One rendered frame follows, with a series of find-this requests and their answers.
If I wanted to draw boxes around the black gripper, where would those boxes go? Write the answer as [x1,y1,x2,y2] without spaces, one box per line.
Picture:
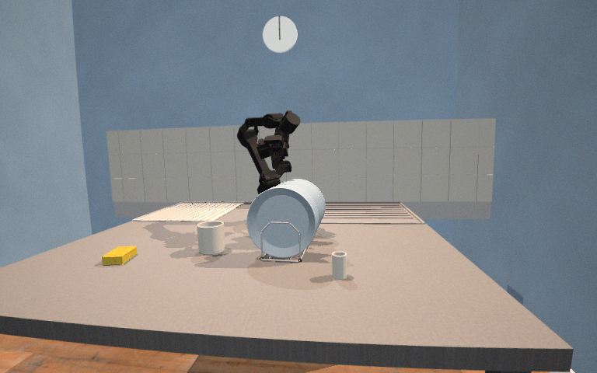
[264,135,292,179]

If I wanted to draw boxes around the yellow sponge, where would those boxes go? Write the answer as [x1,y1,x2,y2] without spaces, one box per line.
[102,246,137,265]

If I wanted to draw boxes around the pale grey cylindrical cup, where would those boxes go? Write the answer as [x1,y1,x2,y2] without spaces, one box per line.
[332,252,347,280]

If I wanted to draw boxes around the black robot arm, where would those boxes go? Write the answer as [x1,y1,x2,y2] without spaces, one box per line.
[237,110,301,194]

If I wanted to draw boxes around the grey tiled splashback panel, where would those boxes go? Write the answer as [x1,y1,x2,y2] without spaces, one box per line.
[106,118,496,219]

